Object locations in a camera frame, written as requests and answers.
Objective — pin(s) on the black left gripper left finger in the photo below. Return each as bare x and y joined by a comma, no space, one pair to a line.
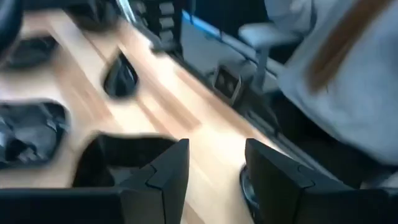
161,193

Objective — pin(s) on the small black framed box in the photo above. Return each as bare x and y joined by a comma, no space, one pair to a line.
228,84

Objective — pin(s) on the person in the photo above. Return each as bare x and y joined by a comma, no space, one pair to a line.
357,93

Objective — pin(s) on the black slotted stand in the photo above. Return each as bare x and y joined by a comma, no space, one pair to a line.
155,25

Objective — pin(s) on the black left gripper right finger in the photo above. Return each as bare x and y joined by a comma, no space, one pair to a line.
280,193

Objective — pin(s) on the black shallow plate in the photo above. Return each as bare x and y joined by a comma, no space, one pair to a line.
31,53

